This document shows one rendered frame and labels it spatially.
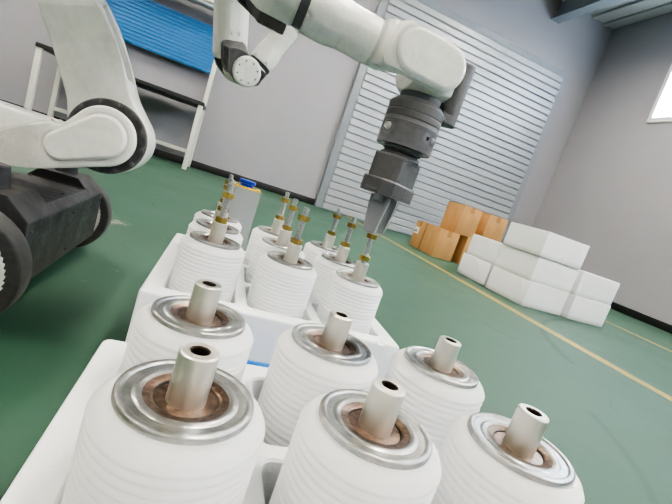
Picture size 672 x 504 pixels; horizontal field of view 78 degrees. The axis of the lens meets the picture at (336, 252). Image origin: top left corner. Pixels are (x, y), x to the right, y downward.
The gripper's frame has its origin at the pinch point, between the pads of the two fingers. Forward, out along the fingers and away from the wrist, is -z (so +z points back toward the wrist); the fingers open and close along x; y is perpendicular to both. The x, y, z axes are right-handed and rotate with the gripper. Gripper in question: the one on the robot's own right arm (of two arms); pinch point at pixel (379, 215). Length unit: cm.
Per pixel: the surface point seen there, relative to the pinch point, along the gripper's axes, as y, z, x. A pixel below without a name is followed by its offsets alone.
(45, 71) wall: 528, 15, 188
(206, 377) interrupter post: -13.9, -9.3, -46.4
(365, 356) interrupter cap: -15.8, -11.0, -28.7
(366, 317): -4.5, -16.0, -1.5
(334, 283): 1.5, -12.5, -4.4
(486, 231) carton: 51, 5, 398
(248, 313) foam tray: 6.4, -18.5, -17.0
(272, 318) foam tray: 4.0, -18.4, -14.5
